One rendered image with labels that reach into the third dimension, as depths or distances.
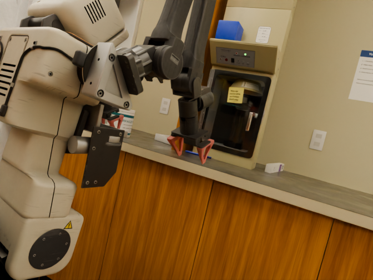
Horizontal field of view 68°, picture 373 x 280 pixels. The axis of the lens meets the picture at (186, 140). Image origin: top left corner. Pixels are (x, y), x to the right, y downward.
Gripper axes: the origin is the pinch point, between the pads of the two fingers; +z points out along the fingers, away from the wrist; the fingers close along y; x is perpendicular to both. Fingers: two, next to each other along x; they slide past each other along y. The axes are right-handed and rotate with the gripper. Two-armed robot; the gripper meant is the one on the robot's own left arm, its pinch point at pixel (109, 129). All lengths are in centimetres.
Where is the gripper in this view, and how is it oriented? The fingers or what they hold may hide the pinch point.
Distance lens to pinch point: 119.2
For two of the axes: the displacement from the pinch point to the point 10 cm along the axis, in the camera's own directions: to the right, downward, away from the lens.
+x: -6.2, 3.8, -6.8
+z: 0.6, 9.0, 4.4
